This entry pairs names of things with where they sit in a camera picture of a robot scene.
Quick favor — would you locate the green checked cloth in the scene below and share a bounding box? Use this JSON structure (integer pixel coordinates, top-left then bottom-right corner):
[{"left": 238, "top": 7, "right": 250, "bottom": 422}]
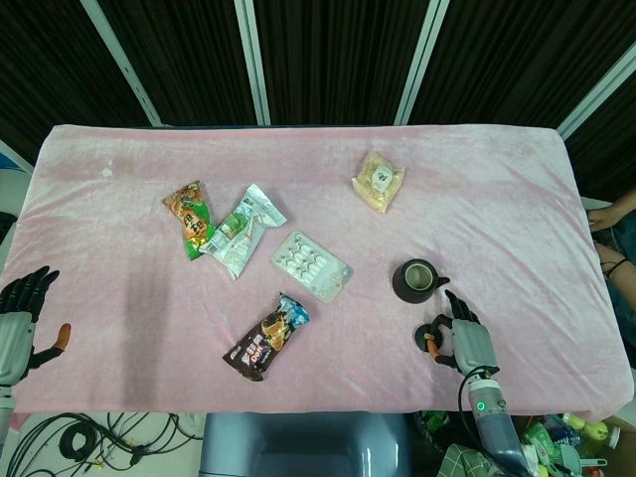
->
[{"left": 436, "top": 442, "right": 499, "bottom": 477}]

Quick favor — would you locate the clear bag of beige snack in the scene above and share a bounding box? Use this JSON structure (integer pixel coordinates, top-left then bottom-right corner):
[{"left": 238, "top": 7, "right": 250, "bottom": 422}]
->
[{"left": 351, "top": 150, "right": 406, "bottom": 216}]

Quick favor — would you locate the person's leg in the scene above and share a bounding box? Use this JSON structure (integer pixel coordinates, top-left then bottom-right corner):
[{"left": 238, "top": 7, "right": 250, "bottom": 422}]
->
[{"left": 595, "top": 241, "right": 636, "bottom": 299}]

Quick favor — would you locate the pink plush tablecloth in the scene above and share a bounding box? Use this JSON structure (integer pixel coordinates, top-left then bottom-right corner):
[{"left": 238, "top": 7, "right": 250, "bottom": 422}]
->
[{"left": 0, "top": 123, "right": 625, "bottom": 416}]

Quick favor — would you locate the black teapot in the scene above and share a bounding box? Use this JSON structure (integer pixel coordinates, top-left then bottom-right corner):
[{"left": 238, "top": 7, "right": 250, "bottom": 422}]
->
[{"left": 392, "top": 257, "right": 451, "bottom": 304}]

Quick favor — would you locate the clear blister pack of clips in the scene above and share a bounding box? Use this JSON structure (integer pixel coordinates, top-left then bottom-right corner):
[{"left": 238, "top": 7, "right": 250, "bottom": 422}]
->
[{"left": 269, "top": 231, "right": 355, "bottom": 305}]

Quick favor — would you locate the brown chocolate bread package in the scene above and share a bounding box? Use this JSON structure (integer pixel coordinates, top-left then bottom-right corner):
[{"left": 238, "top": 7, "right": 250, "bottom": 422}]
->
[{"left": 223, "top": 291, "right": 311, "bottom": 383}]

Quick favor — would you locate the black cables bundle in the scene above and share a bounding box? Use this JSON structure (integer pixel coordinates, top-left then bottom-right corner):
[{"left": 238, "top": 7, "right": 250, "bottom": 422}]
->
[{"left": 8, "top": 410, "right": 201, "bottom": 477}]

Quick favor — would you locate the left black grey robot hand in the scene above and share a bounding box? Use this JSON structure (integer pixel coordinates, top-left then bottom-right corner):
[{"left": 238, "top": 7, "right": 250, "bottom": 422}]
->
[{"left": 0, "top": 265, "right": 72, "bottom": 387}]

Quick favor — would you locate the orange green snack bag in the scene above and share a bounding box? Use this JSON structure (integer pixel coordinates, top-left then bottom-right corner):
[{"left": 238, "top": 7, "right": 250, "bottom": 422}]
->
[{"left": 161, "top": 179, "right": 217, "bottom": 262}]

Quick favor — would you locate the pile of colourful toys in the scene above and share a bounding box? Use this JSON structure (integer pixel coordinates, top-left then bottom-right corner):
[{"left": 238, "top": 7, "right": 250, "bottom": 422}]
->
[{"left": 516, "top": 411, "right": 622, "bottom": 477}]

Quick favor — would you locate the person's forearm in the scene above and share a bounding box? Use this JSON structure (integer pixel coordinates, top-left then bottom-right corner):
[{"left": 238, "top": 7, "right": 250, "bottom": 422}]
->
[{"left": 587, "top": 194, "right": 636, "bottom": 233}]

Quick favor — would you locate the white green snack bag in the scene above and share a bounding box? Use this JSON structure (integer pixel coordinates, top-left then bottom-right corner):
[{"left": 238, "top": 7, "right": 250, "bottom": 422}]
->
[{"left": 198, "top": 183, "right": 289, "bottom": 281}]

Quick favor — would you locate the right black grey robot hand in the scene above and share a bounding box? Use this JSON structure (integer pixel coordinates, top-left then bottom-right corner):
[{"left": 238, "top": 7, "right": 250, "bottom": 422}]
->
[{"left": 429, "top": 289, "right": 501, "bottom": 377}]

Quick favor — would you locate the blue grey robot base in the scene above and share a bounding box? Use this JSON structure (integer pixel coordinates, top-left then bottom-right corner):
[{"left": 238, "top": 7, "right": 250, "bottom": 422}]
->
[{"left": 200, "top": 411, "right": 416, "bottom": 477}]

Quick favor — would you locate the black lid with wooden knob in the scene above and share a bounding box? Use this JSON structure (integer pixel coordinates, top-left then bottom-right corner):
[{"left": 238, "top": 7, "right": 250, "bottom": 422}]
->
[{"left": 414, "top": 320, "right": 451, "bottom": 355}]

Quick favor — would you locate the blue white partition post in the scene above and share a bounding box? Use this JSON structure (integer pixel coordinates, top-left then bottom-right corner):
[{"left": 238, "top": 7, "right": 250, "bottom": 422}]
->
[{"left": 0, "top": 138, "right": 37, "bottom": 173}]

